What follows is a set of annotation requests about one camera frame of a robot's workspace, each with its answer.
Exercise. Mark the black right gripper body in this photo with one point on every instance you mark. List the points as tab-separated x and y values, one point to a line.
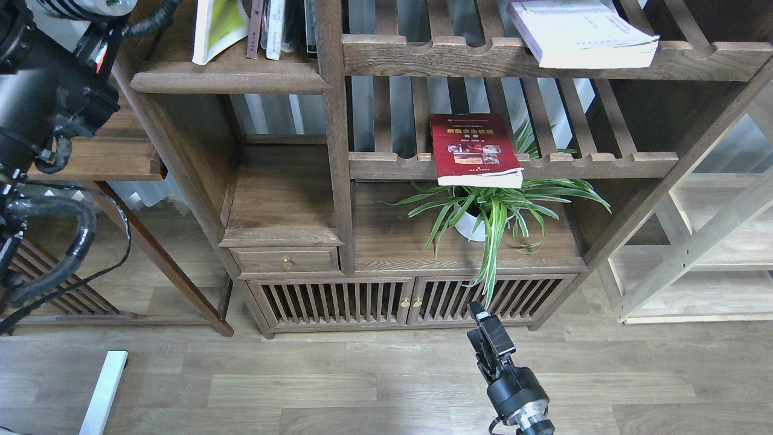
518	397

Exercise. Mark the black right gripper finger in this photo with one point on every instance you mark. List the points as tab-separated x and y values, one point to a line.
491	343

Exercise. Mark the yellow green cover book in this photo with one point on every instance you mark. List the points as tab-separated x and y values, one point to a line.
219	24

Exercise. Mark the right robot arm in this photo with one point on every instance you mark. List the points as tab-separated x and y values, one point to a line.
543	427

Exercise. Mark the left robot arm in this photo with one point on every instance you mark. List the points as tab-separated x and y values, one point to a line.
49	96

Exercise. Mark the white plant pot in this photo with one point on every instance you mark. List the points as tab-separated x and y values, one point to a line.
466	226

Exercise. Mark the green spider plant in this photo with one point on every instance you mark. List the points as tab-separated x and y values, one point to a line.
529	204

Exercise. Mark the red cover book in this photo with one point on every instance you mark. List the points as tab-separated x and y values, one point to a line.
474	150

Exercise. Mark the dark wooden bookshelf cabinet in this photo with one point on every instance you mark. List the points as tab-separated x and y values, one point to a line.
303	158

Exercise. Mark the white thick book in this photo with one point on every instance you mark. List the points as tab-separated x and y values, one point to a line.
581	35

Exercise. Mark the dark upright book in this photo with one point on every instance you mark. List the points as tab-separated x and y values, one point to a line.
311	44

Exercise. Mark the brown upright book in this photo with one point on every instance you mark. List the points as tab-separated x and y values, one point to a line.
255	10

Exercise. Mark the white metal bar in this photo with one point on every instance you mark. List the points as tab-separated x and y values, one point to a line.
105	390

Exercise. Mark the white upright book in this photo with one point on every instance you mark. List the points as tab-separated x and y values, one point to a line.
275	28

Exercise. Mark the dark slatted wooden rack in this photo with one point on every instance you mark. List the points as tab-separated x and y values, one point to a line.
73	301

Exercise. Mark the light wooden shelf frame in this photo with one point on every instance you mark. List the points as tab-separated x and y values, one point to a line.
716	265

